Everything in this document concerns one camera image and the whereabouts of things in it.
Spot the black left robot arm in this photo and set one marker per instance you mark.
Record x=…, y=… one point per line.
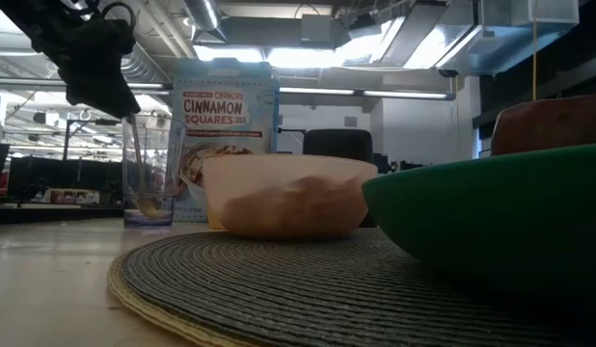
x=28, y=19

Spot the yellow cup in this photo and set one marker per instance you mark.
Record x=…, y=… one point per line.
x=214, y=219

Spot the clear drinking glass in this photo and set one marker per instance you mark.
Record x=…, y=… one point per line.
x=153, y=164

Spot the grey round woven placemat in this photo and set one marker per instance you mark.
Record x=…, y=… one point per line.
x=288, y=289

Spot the green plate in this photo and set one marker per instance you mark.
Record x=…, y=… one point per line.
x=500, y=212

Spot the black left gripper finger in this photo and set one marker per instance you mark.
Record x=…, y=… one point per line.
x=105, y=103

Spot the silver ceiling ventilation duct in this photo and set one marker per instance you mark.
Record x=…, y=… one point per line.
x=148, y=67

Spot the brown cereal pieces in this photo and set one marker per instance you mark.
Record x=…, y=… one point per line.
x=298, y=207

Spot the black toaster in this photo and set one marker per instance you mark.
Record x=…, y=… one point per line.
x=339, y=144

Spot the ceiling strip light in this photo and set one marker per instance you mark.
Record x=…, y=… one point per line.
x=148, y=86
x=375, y=93

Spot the metal spoon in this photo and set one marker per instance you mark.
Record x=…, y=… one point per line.
x=141, y=168

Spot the translucent white cereal bowl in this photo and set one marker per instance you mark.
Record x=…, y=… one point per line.
x=283, y=173

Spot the brown toast slice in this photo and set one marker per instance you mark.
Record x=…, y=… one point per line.
x=549, y=125

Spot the blue cinnamon squares cereal box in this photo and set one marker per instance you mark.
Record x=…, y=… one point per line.
x=221, y=125

